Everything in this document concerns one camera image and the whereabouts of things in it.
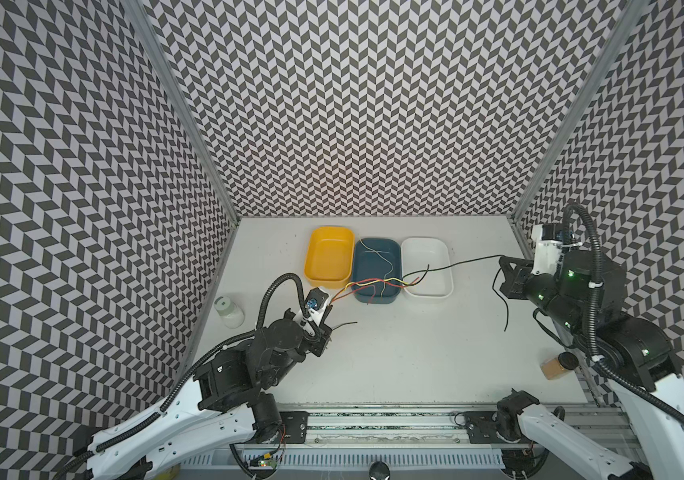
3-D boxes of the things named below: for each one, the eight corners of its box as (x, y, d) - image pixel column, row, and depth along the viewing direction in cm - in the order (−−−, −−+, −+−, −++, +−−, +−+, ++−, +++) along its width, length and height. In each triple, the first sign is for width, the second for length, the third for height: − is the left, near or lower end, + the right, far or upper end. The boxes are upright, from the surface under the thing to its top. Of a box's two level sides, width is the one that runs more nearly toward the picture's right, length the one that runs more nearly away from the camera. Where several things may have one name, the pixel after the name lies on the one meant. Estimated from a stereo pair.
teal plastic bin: (352, 305, 97) (352, 295, 92) (353, 249, 112) (352, 238, 107) (403, 305, 97) (405, 295, 92) (397, 249, 112) (399, 238, 107)
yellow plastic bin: (304, 288, 100) (301, 279, 96) (310, 236, 115) (309, 226, 110) (353, 288, 100) (352, 279, 95) (353, 236, 115) (353, 226, 110)
